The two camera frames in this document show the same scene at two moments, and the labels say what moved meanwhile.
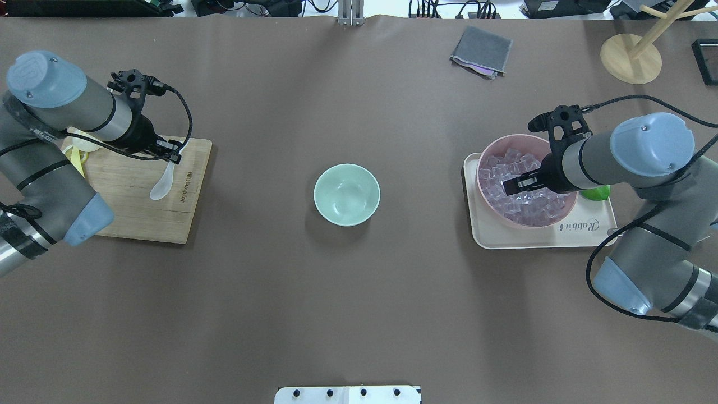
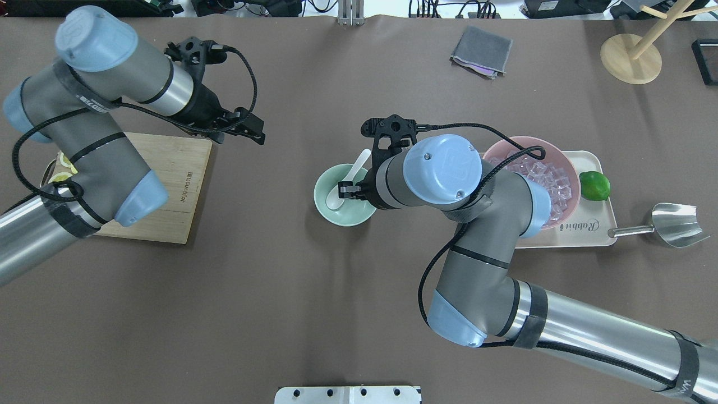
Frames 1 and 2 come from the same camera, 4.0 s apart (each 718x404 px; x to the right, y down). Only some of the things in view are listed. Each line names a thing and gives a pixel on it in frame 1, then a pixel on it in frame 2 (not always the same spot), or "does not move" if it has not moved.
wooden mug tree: [637, 60] does not move
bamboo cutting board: [125, 182] does not move
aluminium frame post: [351, 13] does not move
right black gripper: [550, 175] → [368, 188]
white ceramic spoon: [161, 188] → [333, 201]
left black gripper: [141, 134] → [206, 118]
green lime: [599, 193] does not move
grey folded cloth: [482, 52] does not move
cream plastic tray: [588, 225] does not move
